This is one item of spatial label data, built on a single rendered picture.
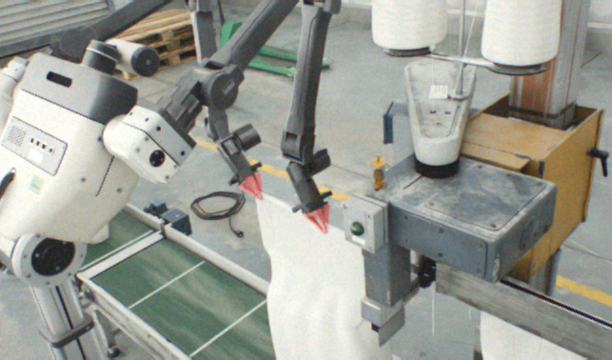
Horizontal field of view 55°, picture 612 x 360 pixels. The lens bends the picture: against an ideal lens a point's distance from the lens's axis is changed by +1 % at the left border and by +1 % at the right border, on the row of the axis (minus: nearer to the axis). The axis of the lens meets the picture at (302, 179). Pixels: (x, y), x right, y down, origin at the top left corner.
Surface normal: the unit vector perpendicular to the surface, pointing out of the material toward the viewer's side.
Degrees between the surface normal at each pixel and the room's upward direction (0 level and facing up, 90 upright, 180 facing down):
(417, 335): 0
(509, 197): 0
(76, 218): 115
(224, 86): 91
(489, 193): 0
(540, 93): 90
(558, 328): 90
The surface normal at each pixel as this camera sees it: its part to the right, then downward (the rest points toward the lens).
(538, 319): -0.69, 0.41
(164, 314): -0.09, -0.87
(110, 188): 0.72, 0.28
